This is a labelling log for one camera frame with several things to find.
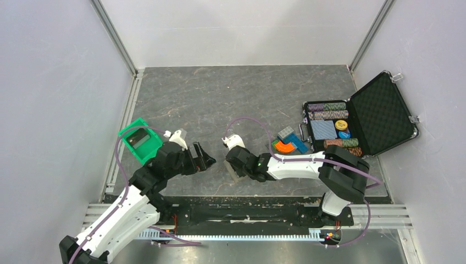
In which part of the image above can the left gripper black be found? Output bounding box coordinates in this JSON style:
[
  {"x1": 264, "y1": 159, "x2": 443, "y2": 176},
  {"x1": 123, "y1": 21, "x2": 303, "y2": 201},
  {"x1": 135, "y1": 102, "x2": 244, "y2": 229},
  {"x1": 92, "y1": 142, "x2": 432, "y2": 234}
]
[{"x1": 166, "y1": 141, "x2": 216, "y2": 178}]

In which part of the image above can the grey card holder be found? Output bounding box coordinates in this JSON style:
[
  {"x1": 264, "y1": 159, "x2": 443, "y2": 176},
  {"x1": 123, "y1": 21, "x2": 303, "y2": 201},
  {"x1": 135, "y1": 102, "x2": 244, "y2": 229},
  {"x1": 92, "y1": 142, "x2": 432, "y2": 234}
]
[{"x1": 223, "y1": 161, "x2": 241, "y2": 184}]

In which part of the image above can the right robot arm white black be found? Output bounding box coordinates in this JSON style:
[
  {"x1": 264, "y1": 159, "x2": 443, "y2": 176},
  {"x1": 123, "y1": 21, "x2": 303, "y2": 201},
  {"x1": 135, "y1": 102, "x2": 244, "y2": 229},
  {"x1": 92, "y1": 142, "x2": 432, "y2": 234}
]
[{"x1": 226, "y1": 145, "x2": 370, "y2": 224}]

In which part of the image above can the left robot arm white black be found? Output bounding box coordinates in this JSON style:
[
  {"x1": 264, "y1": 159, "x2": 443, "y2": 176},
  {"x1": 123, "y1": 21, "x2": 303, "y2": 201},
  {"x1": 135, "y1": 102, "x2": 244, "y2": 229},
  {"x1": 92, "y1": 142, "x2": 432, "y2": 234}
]
[{"x1": 59, "y1": 142, "x2": 216, "y2": 263}]

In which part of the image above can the blue playing card deck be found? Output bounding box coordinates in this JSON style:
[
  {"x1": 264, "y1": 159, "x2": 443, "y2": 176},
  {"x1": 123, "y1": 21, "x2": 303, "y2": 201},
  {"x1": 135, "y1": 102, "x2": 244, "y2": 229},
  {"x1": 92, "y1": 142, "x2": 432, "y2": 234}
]
[{"x1": 310, "y1": 120, "x2": 337, "y2": 140}]

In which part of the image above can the green toy piece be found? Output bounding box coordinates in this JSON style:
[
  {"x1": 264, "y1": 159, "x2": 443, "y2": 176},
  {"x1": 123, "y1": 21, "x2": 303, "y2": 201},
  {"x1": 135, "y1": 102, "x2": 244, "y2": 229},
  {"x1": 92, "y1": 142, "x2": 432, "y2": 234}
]
[{"x1": 271, "y1": 140, "x2": 279, "y2": 150}]

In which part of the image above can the orange curved block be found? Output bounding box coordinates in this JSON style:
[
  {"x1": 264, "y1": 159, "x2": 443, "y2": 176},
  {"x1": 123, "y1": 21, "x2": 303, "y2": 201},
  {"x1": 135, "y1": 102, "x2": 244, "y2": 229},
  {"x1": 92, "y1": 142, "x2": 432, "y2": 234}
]
[{"x1": 276, "y1": 140, "x2": 297, "y2": 153}]

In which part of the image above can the grey toy brick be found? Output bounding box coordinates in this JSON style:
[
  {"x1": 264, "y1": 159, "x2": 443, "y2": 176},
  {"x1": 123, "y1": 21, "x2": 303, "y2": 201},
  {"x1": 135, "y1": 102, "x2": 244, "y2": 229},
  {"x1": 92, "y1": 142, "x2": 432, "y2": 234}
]
[{"x1": 278, "y1": 126, "x2": 294, "y2": 140}]

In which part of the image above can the green plastic bin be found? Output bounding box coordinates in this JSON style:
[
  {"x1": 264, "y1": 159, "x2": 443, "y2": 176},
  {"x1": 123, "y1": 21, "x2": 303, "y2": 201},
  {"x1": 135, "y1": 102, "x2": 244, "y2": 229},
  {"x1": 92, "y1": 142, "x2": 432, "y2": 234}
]
[{"x1": 118, "y1": 117, "x2": 163, "y2": 165}]

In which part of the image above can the blue toy brick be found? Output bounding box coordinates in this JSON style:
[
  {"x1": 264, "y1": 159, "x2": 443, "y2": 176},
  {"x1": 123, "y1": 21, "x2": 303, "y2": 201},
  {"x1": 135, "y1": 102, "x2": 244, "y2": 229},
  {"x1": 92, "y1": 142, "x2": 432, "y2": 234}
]
[{"x1": 281, "y1": 133, "x2": 309, "y2": 154}]

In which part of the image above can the top poker chip row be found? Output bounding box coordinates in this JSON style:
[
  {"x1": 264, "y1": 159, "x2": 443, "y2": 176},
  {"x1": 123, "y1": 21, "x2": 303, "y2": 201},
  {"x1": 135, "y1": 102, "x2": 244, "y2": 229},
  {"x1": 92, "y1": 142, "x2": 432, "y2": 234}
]
[{"x1": 308, "y1": 102, "x2": 346, "y2": 112}]

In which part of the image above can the poker chip row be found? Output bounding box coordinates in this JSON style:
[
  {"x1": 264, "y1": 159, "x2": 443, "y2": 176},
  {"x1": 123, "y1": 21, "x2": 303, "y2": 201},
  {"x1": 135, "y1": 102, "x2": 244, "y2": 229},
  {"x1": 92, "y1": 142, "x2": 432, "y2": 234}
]
[
  {"x1": 308, "y1": 102, "x2": 346, "y2": 112},
  {"x1": 309, "y1": 110, "x2": 349, "y2": 120},
  {"x1": 346, "y1": 147, "x2": 363, "y2": 157},
  {"x1": 324, "y1": 138, "x2": 359, "y2": 149}
]

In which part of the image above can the blue round chip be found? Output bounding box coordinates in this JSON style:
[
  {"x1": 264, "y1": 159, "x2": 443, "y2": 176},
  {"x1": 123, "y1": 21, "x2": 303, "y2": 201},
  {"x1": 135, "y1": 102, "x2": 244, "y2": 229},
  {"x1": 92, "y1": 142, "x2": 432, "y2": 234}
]
[{"x1": 338, "y1": 131, "x2": 351, "y2": 139}]

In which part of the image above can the yellow dealer button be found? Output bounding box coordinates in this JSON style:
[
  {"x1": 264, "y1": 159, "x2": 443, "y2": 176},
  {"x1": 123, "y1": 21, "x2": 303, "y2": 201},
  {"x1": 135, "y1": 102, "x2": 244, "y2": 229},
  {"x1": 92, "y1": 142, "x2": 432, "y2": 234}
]
[{"x1": 335, "y1": 120, "x2": 348, "y2": 131}]

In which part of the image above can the bottom poker chip row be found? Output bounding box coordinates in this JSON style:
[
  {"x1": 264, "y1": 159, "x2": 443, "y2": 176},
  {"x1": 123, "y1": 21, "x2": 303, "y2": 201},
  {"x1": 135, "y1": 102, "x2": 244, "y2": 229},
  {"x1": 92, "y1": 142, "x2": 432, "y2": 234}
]
[{"x1": 346, "y1": 147, "x2": 363, "y2": 157}]

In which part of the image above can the black poker chip case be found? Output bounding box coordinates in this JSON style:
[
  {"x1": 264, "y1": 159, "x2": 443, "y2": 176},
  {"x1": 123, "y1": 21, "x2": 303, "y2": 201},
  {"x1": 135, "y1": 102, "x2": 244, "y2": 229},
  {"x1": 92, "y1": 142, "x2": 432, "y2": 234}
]
[{"x1": 302, "y1": 71, "x2": 419, "y2": 157}]

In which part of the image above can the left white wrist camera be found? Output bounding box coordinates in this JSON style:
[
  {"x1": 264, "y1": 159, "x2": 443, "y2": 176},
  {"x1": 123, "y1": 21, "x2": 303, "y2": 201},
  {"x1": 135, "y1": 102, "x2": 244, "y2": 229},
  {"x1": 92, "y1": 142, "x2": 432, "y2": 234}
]
[{"x1": 163, "y1": 129, "x2": 188, "y2": 150}]

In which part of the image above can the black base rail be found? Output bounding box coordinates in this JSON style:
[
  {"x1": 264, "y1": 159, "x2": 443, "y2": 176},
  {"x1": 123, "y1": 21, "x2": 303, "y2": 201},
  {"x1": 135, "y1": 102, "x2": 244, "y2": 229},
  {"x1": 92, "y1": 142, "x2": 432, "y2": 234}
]
[{"x1": 155, "y1": 196, "x2": 354, "y2": 236}]

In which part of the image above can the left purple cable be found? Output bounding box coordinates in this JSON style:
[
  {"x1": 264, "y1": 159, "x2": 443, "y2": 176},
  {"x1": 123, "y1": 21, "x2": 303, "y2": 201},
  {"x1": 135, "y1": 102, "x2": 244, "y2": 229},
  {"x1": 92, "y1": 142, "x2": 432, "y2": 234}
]
[{"x1": 67, "y1": 125, "x2": 172, "y2": 264}]

